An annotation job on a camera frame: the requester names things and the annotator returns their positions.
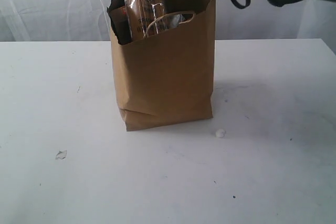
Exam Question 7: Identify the brown paper shopping bag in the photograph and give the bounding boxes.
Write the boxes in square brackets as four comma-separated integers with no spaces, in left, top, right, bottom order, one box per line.
[110,0,216,131]

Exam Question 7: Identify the small white blue salt pack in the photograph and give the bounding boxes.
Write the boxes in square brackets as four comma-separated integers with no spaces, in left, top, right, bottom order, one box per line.
[167,14,185,29]

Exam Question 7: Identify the brown pouch with orange label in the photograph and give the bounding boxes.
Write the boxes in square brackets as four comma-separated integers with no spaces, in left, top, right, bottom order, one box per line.
[107,6,132,45]

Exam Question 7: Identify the spaghetti packet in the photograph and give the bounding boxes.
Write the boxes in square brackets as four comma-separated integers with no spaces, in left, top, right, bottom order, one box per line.
[124,0,168,41]

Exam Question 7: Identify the small clear plastic scrap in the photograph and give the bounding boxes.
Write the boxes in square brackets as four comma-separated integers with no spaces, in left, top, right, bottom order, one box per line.
[55,150,67,160]

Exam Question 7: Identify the white curtain backdrop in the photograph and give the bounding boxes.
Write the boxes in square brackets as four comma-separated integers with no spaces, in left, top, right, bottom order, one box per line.
[1,0,335,49]

